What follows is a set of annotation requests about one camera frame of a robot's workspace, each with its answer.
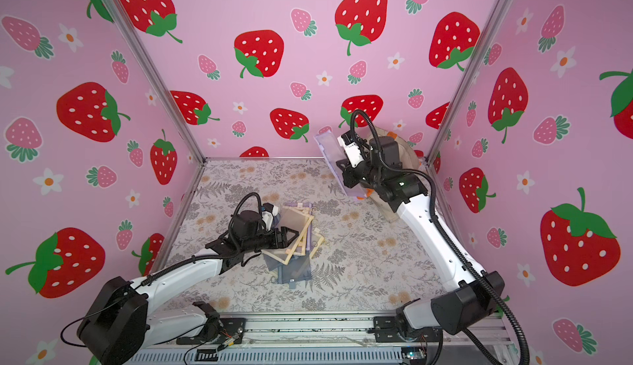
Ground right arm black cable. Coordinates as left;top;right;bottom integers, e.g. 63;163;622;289
348;109;530;365

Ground cream pouch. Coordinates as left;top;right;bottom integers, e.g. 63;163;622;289
261;206;314;264

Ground cream trim pouch underneath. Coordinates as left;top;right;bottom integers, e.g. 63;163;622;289
309;228;326;259

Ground aluminium front rail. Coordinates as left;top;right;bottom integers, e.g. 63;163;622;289
124;312;489;364

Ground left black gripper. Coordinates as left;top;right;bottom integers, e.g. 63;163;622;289
241;227;299;256

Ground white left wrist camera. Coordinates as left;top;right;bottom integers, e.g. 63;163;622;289
261;203;280;231

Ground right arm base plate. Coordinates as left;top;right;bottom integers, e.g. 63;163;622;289
369;317;443;344

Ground purple mesh pouch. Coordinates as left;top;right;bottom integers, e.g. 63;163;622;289
285;202;313;256
313;129;367;198

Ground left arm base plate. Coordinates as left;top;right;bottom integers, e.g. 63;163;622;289
176;317;247;345

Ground beige canvas bag orange handles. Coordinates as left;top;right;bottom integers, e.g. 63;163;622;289
355;128;429;223

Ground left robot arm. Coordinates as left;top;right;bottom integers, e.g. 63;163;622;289
77;211;299;364

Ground grey-blue mesh pouch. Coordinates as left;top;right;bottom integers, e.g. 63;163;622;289
265;256;313;289

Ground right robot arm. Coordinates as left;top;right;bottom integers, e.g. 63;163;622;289
336;134;504;339

